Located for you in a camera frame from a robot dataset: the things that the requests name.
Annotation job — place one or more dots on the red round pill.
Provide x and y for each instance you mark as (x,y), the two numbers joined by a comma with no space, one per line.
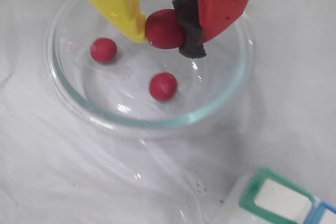
(162,30)
(103,50)
(163,86)

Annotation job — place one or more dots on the weekly pill organizer box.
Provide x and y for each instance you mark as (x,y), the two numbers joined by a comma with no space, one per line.
(278,197)

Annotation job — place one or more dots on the clear glass bowl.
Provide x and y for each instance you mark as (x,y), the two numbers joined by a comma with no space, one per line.
(218,85)

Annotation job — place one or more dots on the white tablecloth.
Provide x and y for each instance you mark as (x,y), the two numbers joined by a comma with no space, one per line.
(39,169)

